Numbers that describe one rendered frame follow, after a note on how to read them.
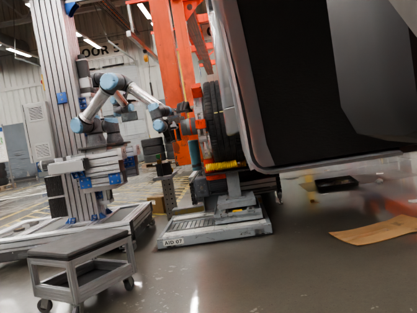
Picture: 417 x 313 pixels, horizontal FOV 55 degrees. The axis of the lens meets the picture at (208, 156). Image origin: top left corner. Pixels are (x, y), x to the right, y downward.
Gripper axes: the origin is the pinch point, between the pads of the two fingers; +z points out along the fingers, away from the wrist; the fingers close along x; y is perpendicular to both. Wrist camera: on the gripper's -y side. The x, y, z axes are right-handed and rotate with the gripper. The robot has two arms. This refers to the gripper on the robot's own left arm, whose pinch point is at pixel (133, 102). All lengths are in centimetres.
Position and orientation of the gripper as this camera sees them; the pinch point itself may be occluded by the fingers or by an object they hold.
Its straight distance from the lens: 423.7
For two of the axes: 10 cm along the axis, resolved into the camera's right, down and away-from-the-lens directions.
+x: 9.0, -2.0, -3.9
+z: 4.0, 0.1, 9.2
